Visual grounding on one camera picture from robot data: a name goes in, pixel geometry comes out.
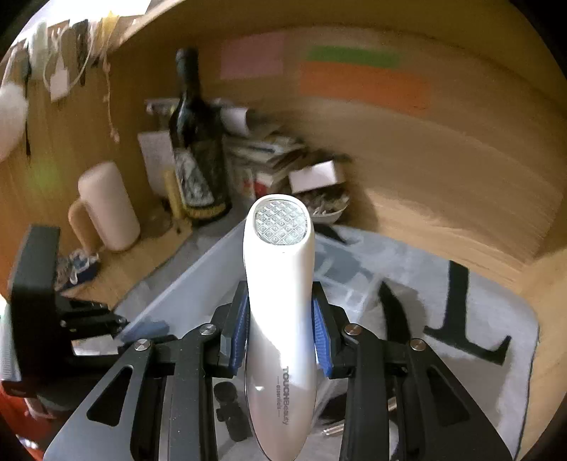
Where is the white handwritten note paper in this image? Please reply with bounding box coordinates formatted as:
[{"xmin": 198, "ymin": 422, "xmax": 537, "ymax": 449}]
[{"xmin": 137, "ymin": 130, "xmax": 175, "ymax": 196}]

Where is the white hanging cloth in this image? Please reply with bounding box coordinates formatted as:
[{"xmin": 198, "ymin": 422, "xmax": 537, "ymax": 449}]
[{"xmin": 29, "ymin": 20, "xmax": 50, "ymax": 76}]

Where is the white handheld beauty device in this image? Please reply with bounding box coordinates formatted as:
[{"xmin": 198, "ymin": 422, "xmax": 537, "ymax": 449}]
[{"xmin": 241, "ymin": 194, "xmax": 316, "ymax": 460}]

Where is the white bowl of small items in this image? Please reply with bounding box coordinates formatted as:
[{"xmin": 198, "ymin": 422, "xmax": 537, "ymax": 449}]
[{"xmin": 305, "ymin": 188, "xmax": 350, "ymax": 224}]

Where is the rolled white paper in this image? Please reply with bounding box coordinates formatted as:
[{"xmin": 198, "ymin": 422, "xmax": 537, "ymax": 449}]
[{"xmin": 219, "ymin": 106, "xmax": 249, "ymax": 136}]

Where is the white fluffy item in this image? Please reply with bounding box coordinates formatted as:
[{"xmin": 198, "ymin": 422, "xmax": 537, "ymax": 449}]
[{"xmin": 0, "ymin": 82, "xmax": 30, "ymax": 162}]

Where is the blue white small packet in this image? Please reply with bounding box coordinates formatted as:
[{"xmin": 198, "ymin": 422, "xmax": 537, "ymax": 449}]
[{"xmin": 57, "ymin": 250, "xmax": 101, "ymax": 291}]

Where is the grey mat with black letters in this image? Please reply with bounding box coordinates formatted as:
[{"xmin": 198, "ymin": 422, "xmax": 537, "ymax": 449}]
[{"xmin": 177, "ymin": 224, "xmax": 539, "ymax": 461}]

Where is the green sticky note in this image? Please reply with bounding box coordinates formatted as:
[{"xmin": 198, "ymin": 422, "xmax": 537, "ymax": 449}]
[{"xmin": 307, "ymin": 45, "xmax": 402, "ymax": 69}]

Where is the yellow hanging item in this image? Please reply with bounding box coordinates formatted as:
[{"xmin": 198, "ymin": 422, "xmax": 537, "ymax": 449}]
[{"xmin": 100, "ymin": 13, "xmax": 121, "ymax": 50}]

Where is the stack of books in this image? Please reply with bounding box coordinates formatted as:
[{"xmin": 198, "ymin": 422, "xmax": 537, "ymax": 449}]
[{"xmin": 224, "ymin": 128, "xmax": 306, "ymax": 200}]

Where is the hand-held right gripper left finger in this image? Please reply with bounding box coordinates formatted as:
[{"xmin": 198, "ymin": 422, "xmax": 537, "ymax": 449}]
[{"xmin": 42, "ymin": 280, "xmax": 251, "ymax": 461}]

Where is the dark wine bottle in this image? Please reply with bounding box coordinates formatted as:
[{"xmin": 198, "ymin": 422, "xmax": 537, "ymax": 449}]
[{"xmin": 169, "ymin": 48, "xmax": 233, "ymax": 227}]

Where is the white charger cable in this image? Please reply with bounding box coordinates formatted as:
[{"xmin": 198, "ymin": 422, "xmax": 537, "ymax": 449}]
[{"xmin": 44, "ymin": 27, "xmax": 89, "ymax": 102}]

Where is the beaded string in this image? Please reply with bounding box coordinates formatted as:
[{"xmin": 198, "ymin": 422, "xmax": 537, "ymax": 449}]
[{"xmin": 103, "ymin": 49, "xmax": 121, "ymax": 145}]

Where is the patterned headband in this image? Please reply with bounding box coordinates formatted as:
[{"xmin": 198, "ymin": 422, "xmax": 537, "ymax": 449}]
[{"xmin": 71, "ymin": 20, "xmax": 92, "ymax": 72}]

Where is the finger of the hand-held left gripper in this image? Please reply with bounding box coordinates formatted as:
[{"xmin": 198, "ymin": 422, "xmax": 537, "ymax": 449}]
[{"xmin": 119, "ymin": 319, "xmax": 173, "ymax": 344}]

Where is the orange sticky note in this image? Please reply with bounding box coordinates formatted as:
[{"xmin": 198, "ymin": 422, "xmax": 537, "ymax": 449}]
[{"xmin": 299, "ymin": 62, "xmax": 431, "ymax": 117}]

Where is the pink sticky note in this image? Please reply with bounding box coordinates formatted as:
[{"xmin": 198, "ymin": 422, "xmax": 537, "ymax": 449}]
[{"xmin": 220, "ymin": 32, "xmax": 286, "ymax": 80}]

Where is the cream mug with handle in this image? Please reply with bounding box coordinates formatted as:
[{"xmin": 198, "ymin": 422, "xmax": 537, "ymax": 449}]
[{"xmin": 68, "ymin": 162, "xmax": 141, "ymax": 253}]

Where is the yellow tube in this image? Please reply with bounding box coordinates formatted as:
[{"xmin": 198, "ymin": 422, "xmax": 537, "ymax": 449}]
[{"xmin": 163, "ymin": 168, "xmax": 184, "ymax": 222}]

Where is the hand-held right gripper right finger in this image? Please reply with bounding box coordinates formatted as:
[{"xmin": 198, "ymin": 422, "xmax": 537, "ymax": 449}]
[{"xmin": 310, "ymin": 281, "xmax": 515, "ymax": 461}]

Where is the clear plastic storage box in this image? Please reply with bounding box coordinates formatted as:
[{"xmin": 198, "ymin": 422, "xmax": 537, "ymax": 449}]
[{"xmin": 115, "ymin": 222, "xmax": 391, "ymax": 461}]

